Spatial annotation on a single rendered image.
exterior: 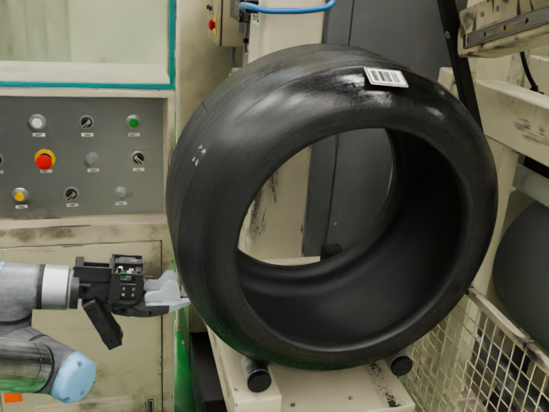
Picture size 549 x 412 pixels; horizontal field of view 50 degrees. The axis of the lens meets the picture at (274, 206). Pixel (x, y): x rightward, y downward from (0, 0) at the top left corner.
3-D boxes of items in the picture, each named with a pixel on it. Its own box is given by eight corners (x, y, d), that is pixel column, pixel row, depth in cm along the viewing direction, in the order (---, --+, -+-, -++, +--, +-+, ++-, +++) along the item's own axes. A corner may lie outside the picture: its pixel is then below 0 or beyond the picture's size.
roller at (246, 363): (239, 286, 138) (223, 296, 138) (229, 272, 136) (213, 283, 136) (276, 384, 107) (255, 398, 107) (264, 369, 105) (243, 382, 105)
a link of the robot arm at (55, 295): (40, 318, 97) (45, 293, 104) (69, 319, 98) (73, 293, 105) (42, 278, 94) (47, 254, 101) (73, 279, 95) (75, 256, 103)
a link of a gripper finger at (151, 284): (198, 276, 105) (145, 273, 102) (194, 305, 107) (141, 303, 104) (196, 267, 108) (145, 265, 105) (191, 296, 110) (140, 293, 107)
